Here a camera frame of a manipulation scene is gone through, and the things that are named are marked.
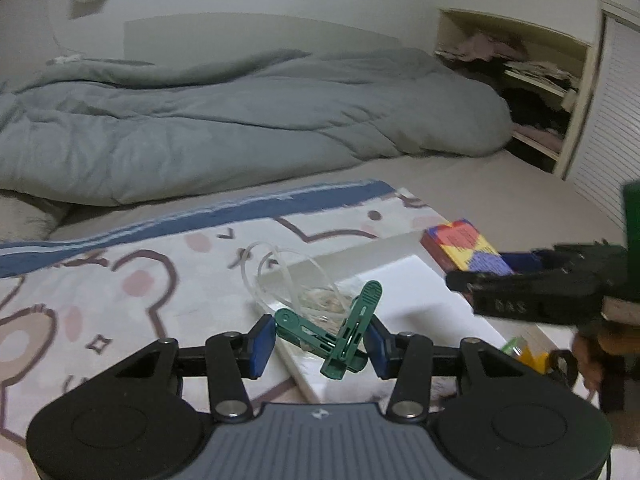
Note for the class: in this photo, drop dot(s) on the beige folded clothes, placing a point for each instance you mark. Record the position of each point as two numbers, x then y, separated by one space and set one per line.
535 70

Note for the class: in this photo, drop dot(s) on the white louvred door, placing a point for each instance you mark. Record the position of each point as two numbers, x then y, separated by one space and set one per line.
610 110

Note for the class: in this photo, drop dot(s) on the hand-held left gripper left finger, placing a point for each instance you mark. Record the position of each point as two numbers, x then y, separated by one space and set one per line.
262 349

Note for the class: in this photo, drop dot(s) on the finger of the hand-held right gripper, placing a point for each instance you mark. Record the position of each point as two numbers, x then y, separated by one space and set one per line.
565 260
525 295

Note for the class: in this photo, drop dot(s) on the bear printed blanket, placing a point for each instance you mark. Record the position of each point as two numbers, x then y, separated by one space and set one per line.
150 260

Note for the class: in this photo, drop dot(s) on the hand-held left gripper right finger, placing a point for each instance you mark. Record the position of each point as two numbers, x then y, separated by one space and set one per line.
376 356

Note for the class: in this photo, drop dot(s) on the pink crumpled clothes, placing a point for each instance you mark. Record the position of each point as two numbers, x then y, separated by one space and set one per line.
480 45

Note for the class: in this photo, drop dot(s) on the beige bed sheet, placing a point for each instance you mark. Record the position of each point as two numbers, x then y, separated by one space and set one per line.
500 185

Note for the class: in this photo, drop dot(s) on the grey quilted duvet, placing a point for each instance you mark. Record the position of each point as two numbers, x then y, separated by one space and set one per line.
225 125

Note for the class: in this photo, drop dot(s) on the white shallow cardboard box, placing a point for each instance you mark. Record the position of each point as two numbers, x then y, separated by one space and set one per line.
415 285

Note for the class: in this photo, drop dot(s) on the clear plastic tube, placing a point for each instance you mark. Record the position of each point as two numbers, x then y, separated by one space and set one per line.
291 280

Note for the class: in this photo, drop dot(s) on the small colourful cardboard box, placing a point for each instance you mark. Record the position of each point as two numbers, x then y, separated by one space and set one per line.
465 242

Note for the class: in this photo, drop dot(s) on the black clothes pile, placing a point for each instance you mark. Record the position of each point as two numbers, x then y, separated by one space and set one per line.
535 110

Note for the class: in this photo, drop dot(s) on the person's right hand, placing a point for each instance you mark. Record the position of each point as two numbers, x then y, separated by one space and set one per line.
590 355

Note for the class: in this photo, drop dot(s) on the green plastic clothes peg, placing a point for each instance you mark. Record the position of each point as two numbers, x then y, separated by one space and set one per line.
300 327
360 310

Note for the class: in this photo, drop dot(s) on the beige fleece blanket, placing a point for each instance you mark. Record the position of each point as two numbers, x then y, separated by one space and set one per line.
25 217

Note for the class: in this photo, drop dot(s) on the white headboard panel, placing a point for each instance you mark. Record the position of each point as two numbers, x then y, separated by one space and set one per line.
250 35

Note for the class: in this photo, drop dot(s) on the cream wall shelf niche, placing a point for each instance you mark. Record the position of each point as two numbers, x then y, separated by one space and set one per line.
582 110

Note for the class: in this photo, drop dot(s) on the white power strip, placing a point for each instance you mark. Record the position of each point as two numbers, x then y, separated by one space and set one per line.
65 59

